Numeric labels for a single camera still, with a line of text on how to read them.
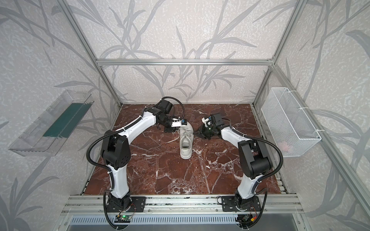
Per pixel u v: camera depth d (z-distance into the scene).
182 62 0.96
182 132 0.93
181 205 0.75
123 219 0.72
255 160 0.48
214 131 0.73
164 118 0.72
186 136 0.89
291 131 0.62
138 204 0.74
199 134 0.81
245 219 0.75
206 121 0.86
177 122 0.79
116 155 0.51
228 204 0.73
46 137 0.63
